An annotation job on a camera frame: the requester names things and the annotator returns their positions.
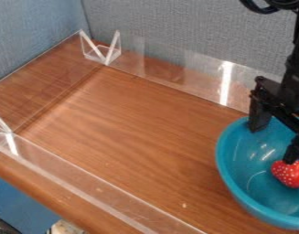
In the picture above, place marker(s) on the clear acrylic back barrier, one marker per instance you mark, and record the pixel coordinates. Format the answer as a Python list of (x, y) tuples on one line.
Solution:
[(210, 78)]

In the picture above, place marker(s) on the red strawberry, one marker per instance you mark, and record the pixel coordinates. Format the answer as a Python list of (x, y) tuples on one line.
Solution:
[(286, 173)]

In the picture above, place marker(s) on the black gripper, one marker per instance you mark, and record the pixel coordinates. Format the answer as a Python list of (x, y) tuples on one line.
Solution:
[(275, 99)]

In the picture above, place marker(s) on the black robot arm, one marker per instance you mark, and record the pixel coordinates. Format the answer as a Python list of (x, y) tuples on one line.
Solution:
[(277, 5)]

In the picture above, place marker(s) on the clear acrylic barrier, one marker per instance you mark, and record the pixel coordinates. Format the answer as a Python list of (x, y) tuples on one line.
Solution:
[(210, 78), (34, 165)]

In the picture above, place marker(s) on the clear acrylic front barrier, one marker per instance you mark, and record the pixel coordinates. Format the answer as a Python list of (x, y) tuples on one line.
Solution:
[(34, 165)]

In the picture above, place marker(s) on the blue plastic bowl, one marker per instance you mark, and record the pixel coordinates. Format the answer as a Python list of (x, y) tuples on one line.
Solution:
[(245, 155)]

